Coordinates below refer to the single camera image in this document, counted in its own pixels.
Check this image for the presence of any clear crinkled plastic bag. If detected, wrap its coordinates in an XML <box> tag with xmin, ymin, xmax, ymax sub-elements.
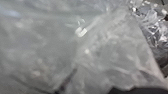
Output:
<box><xmin>0</xmin><ymin>0</ymin><xmax>168</xmax><ymax>94</ymax></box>

